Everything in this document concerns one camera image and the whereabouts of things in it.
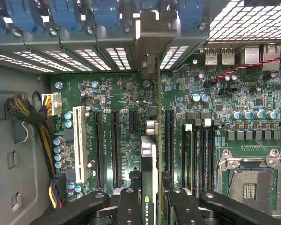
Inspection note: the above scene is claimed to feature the long black expansion slot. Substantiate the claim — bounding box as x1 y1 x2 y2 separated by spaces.
93 110 106 188
110 109 123 188
164 108 176 180

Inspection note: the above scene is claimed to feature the CPU socket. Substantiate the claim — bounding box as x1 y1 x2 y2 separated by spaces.
217 148 281 225

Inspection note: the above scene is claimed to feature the white expansion slot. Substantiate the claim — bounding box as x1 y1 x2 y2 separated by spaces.
72 106 89 185

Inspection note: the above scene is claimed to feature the short black expansion slot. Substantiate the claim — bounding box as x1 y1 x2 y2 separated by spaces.
128 109 139 134

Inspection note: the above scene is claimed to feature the green motherboard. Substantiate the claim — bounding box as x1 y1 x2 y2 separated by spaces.
49 45 281 225

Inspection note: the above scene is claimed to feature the white power connector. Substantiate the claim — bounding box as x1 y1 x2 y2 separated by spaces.
40 92 63 117

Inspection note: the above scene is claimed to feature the open black PC case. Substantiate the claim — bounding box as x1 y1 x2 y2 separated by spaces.
0 0 281 225

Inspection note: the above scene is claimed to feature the silver USB port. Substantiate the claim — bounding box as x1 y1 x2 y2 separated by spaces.
204 47 219 66
221 47 235 66

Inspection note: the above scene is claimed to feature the silver video port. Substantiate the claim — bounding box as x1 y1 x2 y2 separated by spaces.
244 46 261 66

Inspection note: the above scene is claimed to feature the silver network port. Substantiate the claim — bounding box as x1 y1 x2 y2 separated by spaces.
261 44 281 72

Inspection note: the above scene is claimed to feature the black connector with coloured wires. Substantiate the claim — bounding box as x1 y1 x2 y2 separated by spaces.
48 172 68 210

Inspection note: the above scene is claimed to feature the black yellow braided power cable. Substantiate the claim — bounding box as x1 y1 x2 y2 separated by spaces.
5 93 58 179

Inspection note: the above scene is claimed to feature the red black twisted wire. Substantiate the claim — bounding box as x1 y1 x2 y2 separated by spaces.
210 53 281 84

